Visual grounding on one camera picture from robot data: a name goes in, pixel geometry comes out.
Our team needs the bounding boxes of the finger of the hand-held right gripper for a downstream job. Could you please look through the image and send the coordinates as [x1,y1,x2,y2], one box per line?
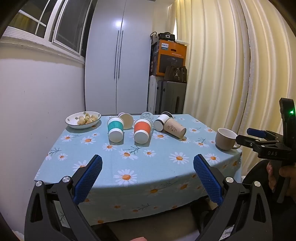
[246,127,282,141]
[236,134,282,154]

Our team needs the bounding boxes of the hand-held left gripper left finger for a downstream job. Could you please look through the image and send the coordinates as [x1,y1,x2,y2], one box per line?
[24,155,103,241]

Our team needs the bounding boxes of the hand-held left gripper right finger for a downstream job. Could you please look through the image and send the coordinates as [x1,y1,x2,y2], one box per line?
[193,154,273,241]

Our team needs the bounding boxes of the beige mug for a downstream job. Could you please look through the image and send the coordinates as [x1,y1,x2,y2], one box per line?
[215,128,241,151]

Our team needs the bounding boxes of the teal and white cup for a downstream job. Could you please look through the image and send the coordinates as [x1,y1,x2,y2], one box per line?
[107,116,125,143]

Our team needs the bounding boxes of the brown paper cup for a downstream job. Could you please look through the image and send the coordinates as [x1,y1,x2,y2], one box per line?
[163,117,187,139]

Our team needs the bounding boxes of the cream cup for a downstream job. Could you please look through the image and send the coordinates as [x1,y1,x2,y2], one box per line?
[118,112,134,130]

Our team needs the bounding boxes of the orange and white cup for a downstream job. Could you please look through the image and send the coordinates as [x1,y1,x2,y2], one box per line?
[134,119,152,144]

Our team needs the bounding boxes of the black and white cup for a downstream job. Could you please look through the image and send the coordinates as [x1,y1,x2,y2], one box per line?
[154,112,174,131]

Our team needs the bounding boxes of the person's right hand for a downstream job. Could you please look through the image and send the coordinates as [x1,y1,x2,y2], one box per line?
[266,161,296,188]

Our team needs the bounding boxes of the blue daisy tablecloth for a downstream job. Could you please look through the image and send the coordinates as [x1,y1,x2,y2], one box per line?
[34,114,243,227]

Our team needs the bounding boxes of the white floral bowl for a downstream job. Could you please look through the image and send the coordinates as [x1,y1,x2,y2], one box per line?
[65,111,102,129]

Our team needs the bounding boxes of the pile of small snacks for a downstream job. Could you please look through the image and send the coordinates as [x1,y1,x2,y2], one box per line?
[77,115,99,126]

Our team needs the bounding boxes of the cream curtain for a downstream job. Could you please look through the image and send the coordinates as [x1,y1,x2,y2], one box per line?
[171,0,296,178]

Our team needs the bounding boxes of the grey chair seat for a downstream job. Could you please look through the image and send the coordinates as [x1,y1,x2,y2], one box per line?
[92,217,203,241]

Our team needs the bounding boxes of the clear glass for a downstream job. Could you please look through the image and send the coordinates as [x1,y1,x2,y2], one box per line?
[140,112,154,131]

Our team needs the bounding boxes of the grey suitcase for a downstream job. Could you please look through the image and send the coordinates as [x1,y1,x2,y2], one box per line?
[154,80,187,115]

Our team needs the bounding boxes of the brown handbag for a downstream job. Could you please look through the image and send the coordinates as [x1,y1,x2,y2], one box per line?
[164,65,187,83]

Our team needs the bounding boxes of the white ribbed suitcase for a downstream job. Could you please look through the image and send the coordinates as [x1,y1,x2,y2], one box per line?
[147,75,165,115]

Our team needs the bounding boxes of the orange cardboard box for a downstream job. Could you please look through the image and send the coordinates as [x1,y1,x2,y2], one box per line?
[150,39,187,77]

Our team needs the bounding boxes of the white wardrobe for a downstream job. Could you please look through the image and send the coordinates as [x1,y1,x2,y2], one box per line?
[84,0,154,115]

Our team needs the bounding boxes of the black bag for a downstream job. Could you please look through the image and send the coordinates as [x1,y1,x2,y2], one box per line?
[157,32,176,40]

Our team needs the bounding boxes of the window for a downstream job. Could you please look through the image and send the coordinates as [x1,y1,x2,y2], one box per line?
[9,0,93,62]

